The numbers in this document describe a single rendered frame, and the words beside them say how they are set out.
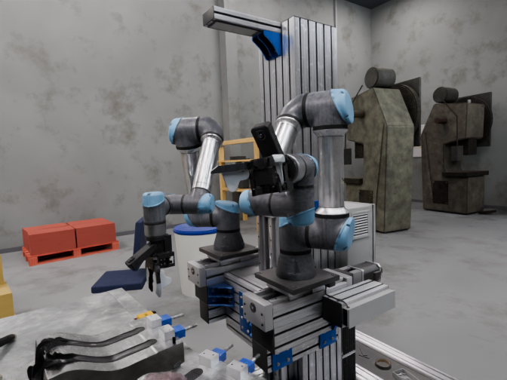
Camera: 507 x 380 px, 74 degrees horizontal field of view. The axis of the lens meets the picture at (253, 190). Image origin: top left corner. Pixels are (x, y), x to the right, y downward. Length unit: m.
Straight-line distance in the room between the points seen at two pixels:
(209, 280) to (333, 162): 0.80
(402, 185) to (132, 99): 5.67
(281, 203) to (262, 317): 0.43
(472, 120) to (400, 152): 2.98
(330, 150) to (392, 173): 5.57
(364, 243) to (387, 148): 4.95
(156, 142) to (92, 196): 1.73
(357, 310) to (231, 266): 0.63
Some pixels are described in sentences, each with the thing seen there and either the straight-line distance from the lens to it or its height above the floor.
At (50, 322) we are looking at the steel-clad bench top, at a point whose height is 0.80.
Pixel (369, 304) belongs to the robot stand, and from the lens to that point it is 1.32.
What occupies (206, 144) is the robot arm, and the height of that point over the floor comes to 1.53.
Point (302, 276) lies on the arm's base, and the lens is 1.21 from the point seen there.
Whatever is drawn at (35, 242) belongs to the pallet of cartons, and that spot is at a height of 0.35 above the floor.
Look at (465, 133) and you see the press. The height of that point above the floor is 1.89.
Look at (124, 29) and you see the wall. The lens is 8.01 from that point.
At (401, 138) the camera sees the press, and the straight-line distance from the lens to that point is 6.79.
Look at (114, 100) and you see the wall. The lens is 7.57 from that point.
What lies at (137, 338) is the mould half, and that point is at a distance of 1.27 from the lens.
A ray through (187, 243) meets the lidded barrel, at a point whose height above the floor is 0.60.
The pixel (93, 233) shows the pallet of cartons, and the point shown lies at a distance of 6.23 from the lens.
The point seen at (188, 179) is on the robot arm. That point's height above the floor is 1.38.
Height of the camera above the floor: 1.46
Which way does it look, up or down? 5 degrees down
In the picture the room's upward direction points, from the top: 2 degrees counter-clockwise
